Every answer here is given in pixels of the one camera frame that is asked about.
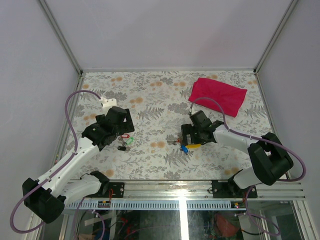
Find aluminium mounting rail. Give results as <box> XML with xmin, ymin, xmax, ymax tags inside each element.
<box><xmin>62</xmin><ymin>179</ymin><xmax>306</xmax><ymax>200</ymax></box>

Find white slotted cable duct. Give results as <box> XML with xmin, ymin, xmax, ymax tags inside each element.
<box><xmin>66</xmin><ymin>199</ymin><xmax>246</xmax><ymax>211</ymax></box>

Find pink folded cloth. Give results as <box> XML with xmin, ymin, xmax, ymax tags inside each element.
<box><xmin>188</xmin><ymin>77</ymin><xmax>247</xmax><ymax>118</ymax></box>

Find metal key organiser with rings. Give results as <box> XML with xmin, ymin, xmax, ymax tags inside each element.
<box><xmin>174</xmin><ymin>137</ymin><xmax>202</xmax><ymax>149</ymax></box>

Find blue key tag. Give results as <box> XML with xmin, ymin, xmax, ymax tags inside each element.
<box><xmin>180</xmin><ymin>145</ymin><xmax>189</xmax><ymax>153</ymax></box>

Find silver loose keys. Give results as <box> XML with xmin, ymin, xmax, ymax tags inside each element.
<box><xmin>120</xmin><ymin>141</ymin><xmax>135</xmax><ymax>152</ymax></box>

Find silver keys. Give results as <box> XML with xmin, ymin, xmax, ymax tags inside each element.
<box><xmin>167</xmin><ymin>140</ymin><xmax>180</xmax><ymax>146</ymax></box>
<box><xmin>120</xmin><ymin>141</ymin><xmax>135</xmax><ymax>152</ymax></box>

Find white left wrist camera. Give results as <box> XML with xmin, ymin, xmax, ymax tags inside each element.
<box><xmin>99</xmin><ymin>96</ymin><xmax>117</xmax><ymax>109</ymax></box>

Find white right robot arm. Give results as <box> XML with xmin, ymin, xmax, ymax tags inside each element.
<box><xmin>181</xmin><ymin>110</ymin><xmax>294</xmax><ymax>199</ymax></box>

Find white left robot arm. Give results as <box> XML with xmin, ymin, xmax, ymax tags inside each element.
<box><xmin>22</xmin><ymin>106</ymin><xmax>135</xmax><ymax>224</ymax></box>

